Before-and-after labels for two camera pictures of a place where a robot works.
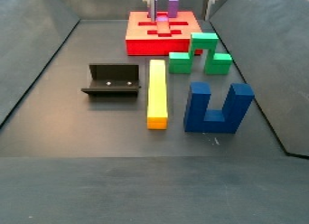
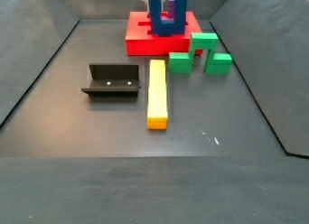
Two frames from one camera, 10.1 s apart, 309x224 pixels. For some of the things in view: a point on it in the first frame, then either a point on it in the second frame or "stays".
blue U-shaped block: x=204 y=120 -> x=168 y=29
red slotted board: x=166 y=35 stays
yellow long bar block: x=157 y=107 stays
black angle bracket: x=113 y=79 stays
